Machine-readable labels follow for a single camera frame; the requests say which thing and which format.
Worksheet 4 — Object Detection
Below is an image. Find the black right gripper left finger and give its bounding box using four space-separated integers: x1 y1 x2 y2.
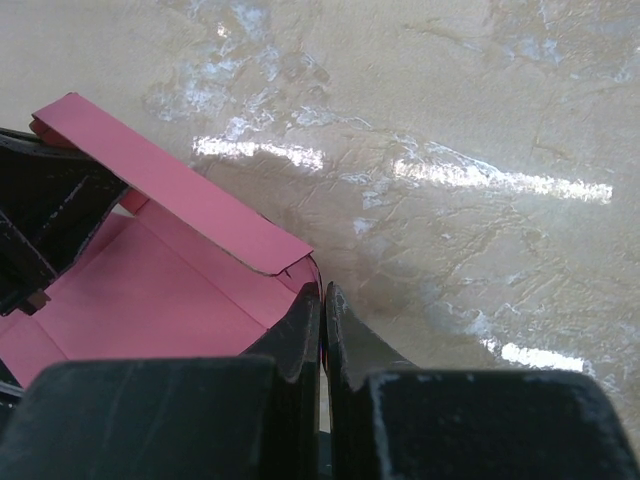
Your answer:
1 283 320 479

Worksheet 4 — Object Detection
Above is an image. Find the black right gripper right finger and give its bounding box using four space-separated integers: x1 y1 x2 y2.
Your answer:
324 284 639 479

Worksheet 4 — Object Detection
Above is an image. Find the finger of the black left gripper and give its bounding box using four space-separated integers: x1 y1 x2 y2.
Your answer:
1 129 128 316

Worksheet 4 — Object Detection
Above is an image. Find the pink paper box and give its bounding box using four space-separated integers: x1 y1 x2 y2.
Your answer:
1 93 321 386

